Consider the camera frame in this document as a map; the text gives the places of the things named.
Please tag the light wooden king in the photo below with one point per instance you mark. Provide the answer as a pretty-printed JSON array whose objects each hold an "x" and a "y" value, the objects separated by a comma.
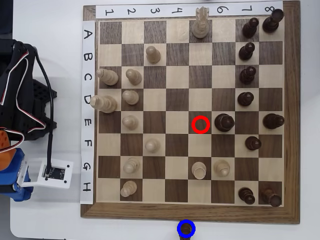
[{"x": 105, "y": 103}]

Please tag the dark wooden rook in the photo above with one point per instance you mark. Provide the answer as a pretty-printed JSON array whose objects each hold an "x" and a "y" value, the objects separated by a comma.
[{"x": 272, "y": 21}]

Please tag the light wooden queen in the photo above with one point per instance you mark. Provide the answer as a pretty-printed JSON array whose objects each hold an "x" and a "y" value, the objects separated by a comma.
[{"x": 200, "y": 30}]

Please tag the wooden chess board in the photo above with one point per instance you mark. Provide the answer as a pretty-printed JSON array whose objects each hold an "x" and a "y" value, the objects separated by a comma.
[{"x": 291, "y": 125}]

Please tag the light wooden pawn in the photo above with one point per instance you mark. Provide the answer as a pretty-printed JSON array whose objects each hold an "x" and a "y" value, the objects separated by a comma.
[
  {"x": 152, "y": 146},
  {"x": 133, "y": 77},
  {"x": 153, "y": 56},
  {"x": 128, "y": 188},
  {"x": 130, "y": 97},
  {"x": 130, "y": 167},
  {"x": 130, "y": 122}
]

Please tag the white paper letter strip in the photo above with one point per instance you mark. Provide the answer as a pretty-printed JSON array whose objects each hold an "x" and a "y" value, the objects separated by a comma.
[{"x": 87, "y": 50}]

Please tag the white paper number strip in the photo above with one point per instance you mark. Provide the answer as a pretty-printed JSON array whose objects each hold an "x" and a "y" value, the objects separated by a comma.
[{"x": 175, "y": 11}]

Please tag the black and orange robot arm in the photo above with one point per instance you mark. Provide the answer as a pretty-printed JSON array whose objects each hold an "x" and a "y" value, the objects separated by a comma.
[{"x": 7, "y": 117}]

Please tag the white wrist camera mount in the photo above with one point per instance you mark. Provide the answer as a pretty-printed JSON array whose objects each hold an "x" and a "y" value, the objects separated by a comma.
[{"x": 56, "y": 183}]

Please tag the light wooden rook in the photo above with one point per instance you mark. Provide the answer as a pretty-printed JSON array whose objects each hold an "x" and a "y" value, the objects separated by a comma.
[{"x": 198, "y": 170}]

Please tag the reddish brown wooden rook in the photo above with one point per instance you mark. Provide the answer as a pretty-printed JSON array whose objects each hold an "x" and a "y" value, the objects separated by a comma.
[{"x": 271, "y": 197}]

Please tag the dark wooden king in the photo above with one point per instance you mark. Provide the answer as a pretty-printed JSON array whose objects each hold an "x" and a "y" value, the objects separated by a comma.
[{"x": 273, "y": 121}]

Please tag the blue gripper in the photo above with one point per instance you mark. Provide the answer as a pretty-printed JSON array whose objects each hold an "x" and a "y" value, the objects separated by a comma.
[{"x": 15, "y": 191}]

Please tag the dark pawn column 6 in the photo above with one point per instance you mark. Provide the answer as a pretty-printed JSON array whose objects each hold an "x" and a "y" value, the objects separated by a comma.
[{"x": 224, "y": 123}]

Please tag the dark wooden pawn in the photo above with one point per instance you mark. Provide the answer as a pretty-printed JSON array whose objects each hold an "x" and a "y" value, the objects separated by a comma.
[
  {"x": 250, "y": 28},
  {"x": 245, "y": 99},
  {"x": 246, "y": 195},
  {"x": 186, "y": 228},
  {"x": 246, "y": 52},
  {"x": 253, "y": 143},
  {"x": 247, "y": 75}
]

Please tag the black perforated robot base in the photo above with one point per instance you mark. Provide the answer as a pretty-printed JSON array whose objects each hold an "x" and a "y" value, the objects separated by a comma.
[{"x": 40, "y": 91}]

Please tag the light wooden bishop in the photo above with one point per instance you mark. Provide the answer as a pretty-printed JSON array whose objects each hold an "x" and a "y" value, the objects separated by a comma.
[
  {"x": 108, "y": 77},
  {"x": 222, "y": 168}
]

